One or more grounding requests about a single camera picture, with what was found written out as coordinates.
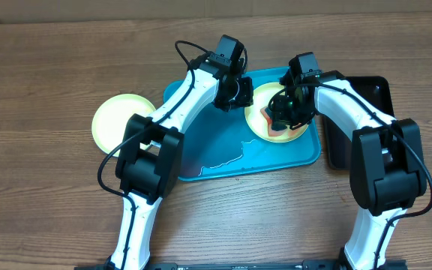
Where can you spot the yellow plate ketchup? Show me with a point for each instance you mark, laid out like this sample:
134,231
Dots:
260,123

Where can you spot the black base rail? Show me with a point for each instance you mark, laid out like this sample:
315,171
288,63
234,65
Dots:
308,264

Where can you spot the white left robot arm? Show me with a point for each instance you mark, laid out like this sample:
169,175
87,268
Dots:
150,154

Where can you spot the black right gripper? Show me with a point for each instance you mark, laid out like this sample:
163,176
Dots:
281,117

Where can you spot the yellow plate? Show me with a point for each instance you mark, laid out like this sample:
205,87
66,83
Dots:
109,122

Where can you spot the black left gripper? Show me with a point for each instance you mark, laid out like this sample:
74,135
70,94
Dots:
247,98

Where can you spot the black water tray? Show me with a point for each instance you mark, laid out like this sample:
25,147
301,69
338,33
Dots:
375,90

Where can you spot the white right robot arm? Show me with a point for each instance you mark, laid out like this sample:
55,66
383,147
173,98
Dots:
388,177

